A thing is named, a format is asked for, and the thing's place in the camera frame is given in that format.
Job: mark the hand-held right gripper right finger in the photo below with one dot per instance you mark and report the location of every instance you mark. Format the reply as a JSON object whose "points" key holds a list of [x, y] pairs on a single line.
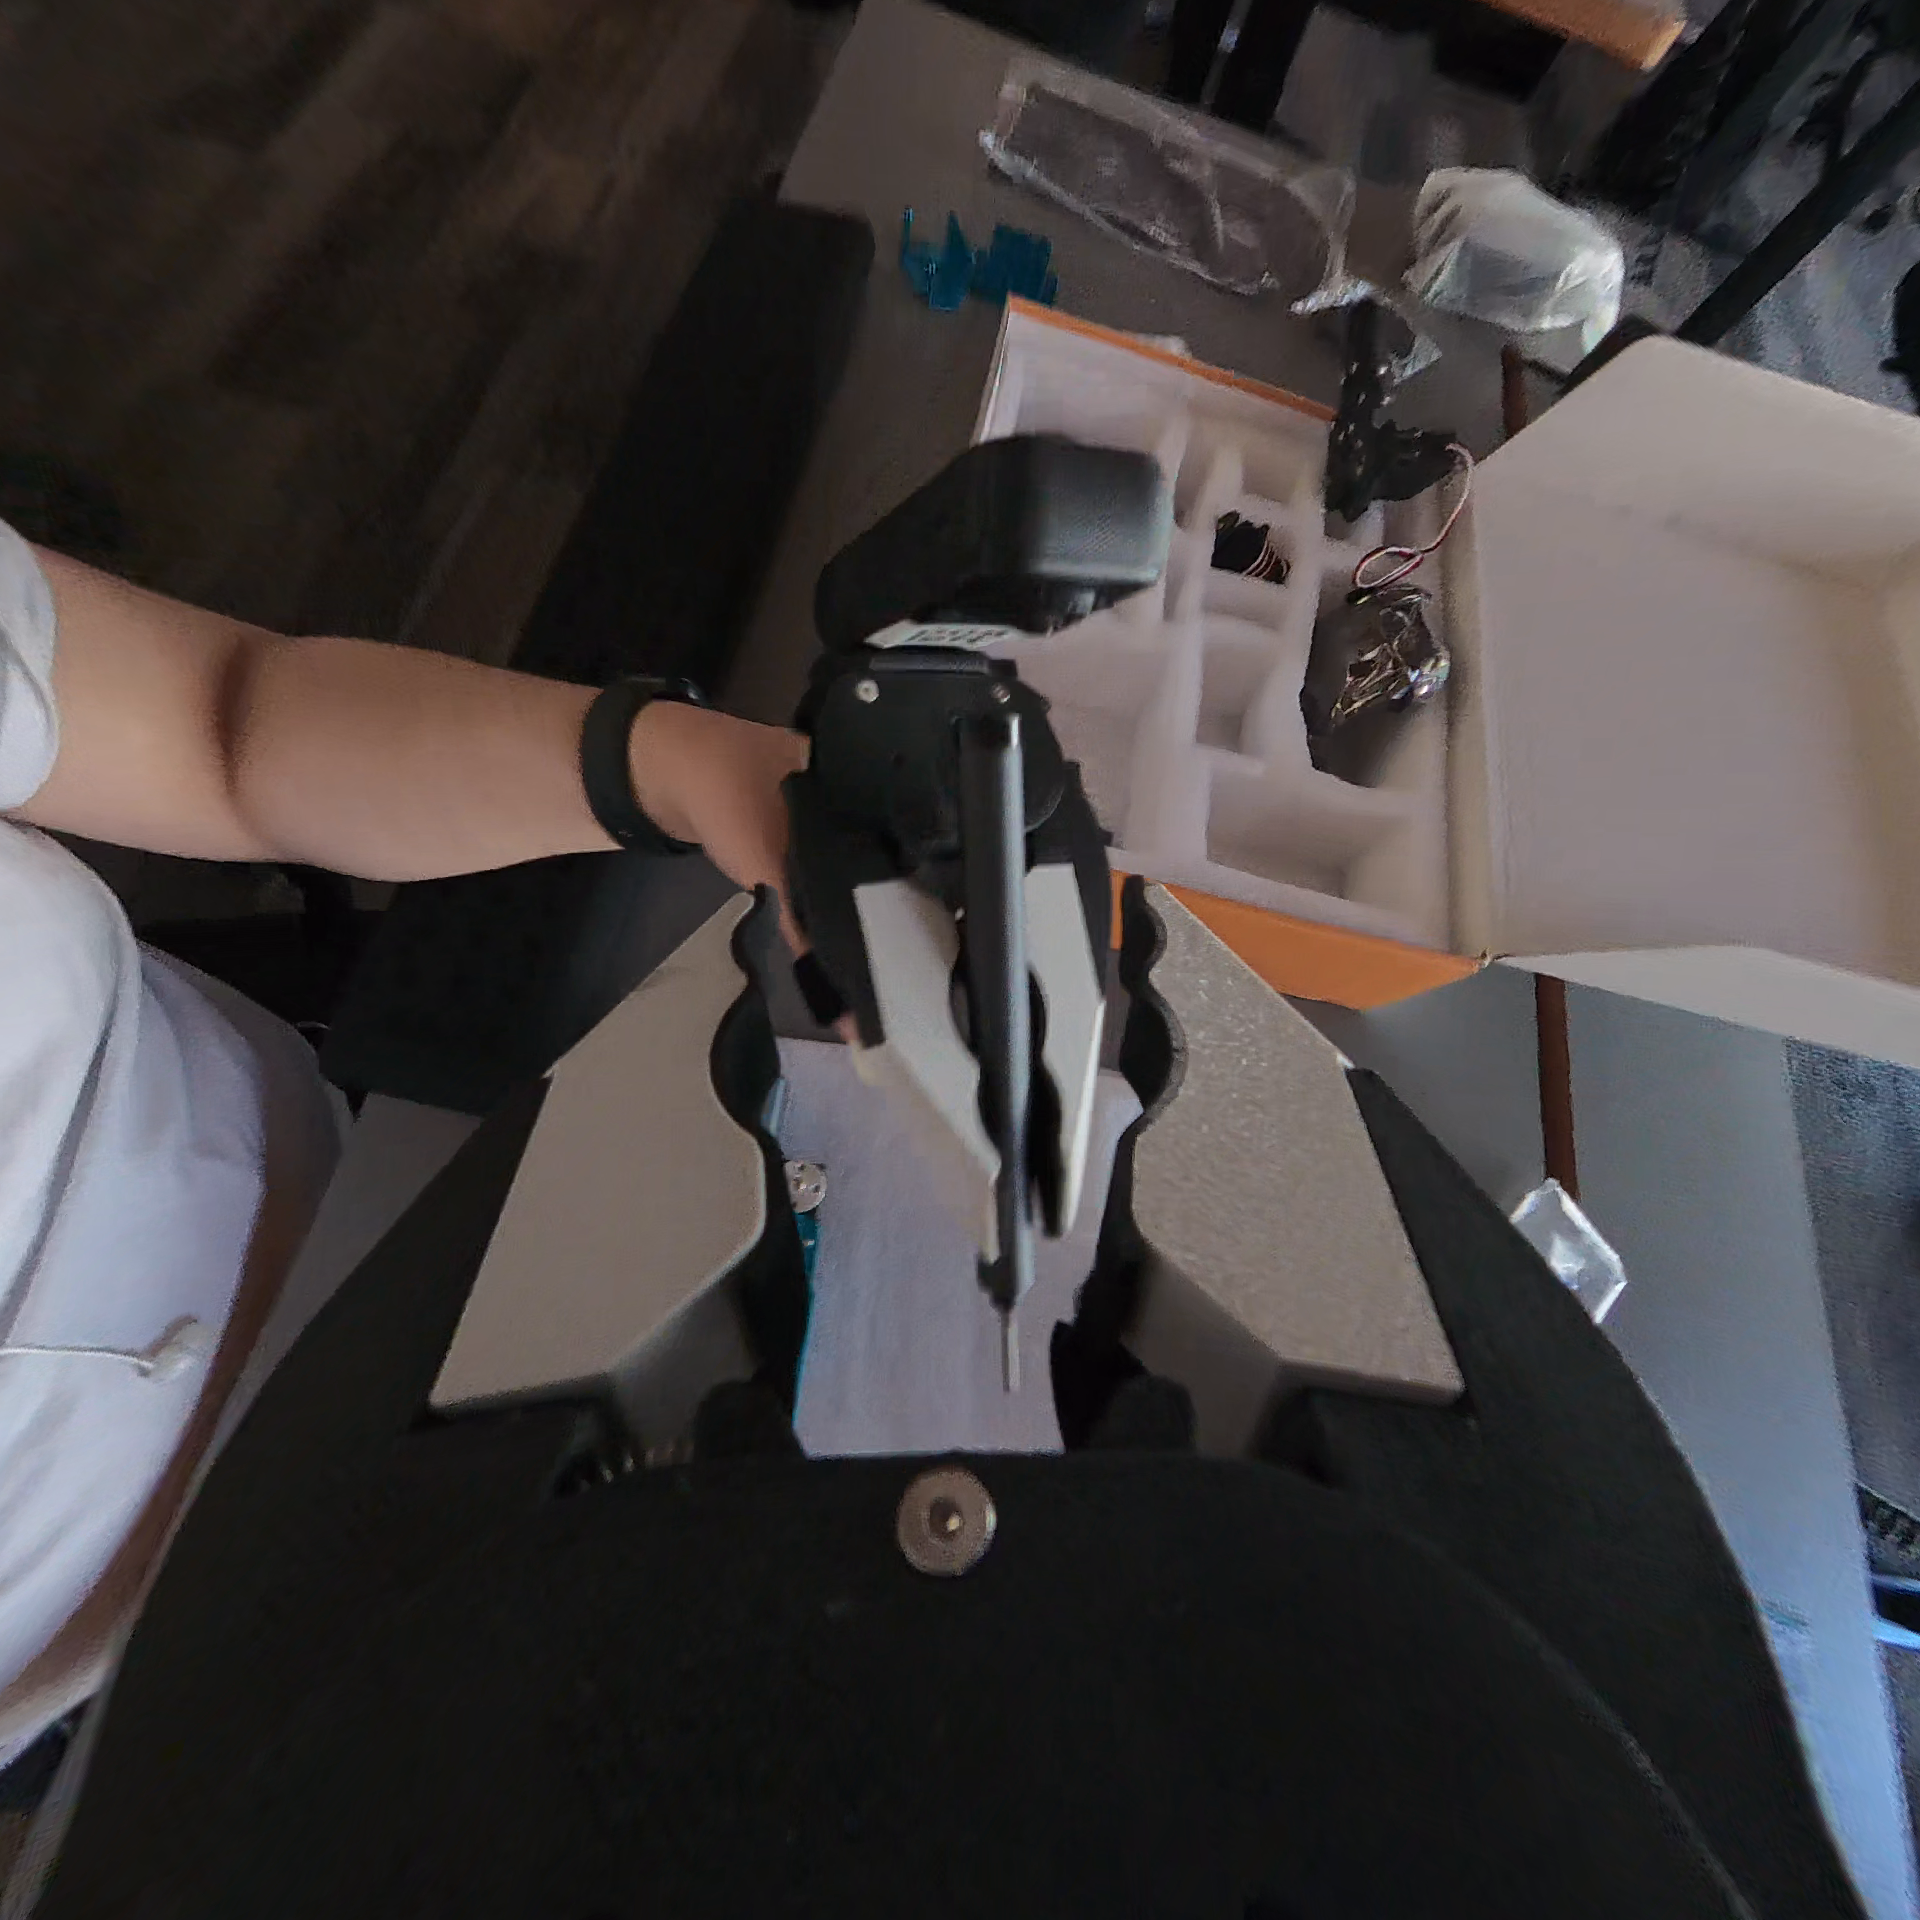
{"points": [[1289, 1230]]}

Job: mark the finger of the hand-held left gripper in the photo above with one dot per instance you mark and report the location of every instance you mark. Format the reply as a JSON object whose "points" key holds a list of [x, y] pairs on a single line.
{"points": [[915, 1006], [1064, 1021]]}

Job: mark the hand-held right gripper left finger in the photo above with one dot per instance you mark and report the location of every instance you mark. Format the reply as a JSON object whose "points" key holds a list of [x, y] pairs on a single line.
{"points": [[599, 1230]]}

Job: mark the black electric screwdriver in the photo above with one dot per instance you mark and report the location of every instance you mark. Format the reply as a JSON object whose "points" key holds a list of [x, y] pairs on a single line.
{"points": [[994, 976]]}

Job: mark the blue bracket servo assembly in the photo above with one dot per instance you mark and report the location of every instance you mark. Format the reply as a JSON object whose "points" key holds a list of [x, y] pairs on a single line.
{"points": [[807, 1185]]}

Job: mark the person's left forearm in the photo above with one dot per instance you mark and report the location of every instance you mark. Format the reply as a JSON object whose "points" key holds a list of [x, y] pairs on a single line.
{"points": [[374, 752]]}

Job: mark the grey desk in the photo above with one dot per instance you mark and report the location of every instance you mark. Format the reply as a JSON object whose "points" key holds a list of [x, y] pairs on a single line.
{"points": [[1681, 1275]]}

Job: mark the person's left hand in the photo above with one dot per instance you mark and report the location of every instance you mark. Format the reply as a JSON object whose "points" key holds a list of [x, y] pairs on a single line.
{"points": [[728, 796]]}

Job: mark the white foam sheet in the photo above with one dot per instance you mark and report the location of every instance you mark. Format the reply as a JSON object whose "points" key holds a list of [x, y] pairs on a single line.
{"points": [[900, 1275]]}

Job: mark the crumpled clear plastic wrap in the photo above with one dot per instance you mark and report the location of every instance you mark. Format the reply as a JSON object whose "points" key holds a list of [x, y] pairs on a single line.
{"points": [[1568, 1254]]}

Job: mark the black wristband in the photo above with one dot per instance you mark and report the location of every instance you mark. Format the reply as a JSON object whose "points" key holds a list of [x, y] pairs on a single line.
{"points": [[607, 767]]}

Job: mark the small black part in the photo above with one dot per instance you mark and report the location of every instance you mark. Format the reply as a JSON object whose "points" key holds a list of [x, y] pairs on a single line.
{"points": [[1249, 549]]}

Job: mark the bag of metal parts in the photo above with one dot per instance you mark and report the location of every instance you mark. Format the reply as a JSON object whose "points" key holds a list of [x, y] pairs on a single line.
{"points": [[1372, 668]]}

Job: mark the blue metal brackets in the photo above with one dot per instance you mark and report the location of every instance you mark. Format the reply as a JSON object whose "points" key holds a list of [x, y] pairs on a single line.
{"points": [[976, 271]]}

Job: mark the black robot claw part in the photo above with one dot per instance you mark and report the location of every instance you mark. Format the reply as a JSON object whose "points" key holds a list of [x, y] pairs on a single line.
{"points": [[1379, 434]]}

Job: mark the black part in clear bag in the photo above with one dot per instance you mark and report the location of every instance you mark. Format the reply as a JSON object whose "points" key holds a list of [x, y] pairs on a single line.
{"points": [[1140, 166]]}

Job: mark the orange cardboard box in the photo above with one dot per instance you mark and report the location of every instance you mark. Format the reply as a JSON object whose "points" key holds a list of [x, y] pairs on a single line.
{"points": [[1651, 676]]}

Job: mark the clear bag wrapped object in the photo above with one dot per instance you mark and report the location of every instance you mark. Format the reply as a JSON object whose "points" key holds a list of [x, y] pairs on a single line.
{"points": [[1513, 248]]}

